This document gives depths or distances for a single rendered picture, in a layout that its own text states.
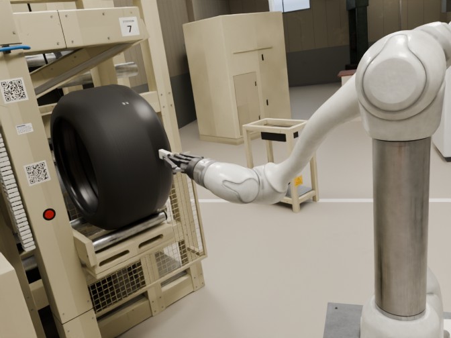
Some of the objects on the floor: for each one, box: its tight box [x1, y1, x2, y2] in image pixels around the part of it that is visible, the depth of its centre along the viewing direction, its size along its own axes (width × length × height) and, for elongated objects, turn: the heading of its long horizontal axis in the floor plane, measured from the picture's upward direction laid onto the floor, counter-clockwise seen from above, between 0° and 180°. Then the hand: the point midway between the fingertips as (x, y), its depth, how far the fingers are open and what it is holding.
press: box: [345, 0, 369, 70], centre depth 1134 cm, size 81×100×308 cm
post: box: [0, 0, 101, 338], centre depth 145 cm, size 13×13×250 cm
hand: (166, 155), depth 139 cm, fingers closed
